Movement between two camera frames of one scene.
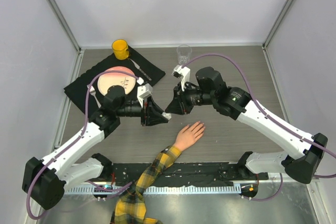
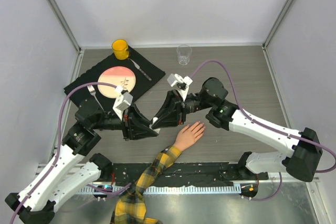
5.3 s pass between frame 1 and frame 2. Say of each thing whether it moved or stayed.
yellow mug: stayed
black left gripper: moved
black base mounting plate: stayed
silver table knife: stayed
